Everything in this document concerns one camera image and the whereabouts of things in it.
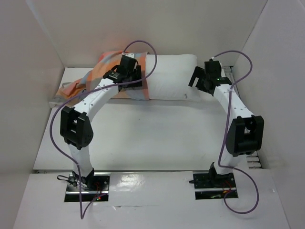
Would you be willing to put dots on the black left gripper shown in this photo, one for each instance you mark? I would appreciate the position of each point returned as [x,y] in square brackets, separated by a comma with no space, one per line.
[137,76]

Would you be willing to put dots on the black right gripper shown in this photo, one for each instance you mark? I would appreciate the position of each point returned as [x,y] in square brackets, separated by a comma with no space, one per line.
[200,79]

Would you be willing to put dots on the white pillow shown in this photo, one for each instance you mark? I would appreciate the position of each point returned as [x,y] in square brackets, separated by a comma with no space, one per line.
[169,81]

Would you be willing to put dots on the orange grey checked pillowcase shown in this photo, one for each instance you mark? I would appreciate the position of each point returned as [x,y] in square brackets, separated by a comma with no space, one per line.
[92,78]

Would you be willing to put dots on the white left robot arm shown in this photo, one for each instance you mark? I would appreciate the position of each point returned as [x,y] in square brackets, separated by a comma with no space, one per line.
[76,126]

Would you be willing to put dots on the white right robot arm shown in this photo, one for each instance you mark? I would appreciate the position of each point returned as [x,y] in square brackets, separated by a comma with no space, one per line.
[244,130]

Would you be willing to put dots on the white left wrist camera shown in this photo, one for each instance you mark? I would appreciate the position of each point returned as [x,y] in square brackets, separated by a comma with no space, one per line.
[131,55]

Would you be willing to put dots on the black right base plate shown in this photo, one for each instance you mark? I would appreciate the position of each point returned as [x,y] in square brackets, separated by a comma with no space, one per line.
[208,186]

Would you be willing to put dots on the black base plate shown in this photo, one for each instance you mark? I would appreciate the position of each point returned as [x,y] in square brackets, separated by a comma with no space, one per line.
[99,189]
[208,186]

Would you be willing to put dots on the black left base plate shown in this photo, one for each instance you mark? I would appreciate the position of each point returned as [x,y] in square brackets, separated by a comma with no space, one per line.
[99,189]

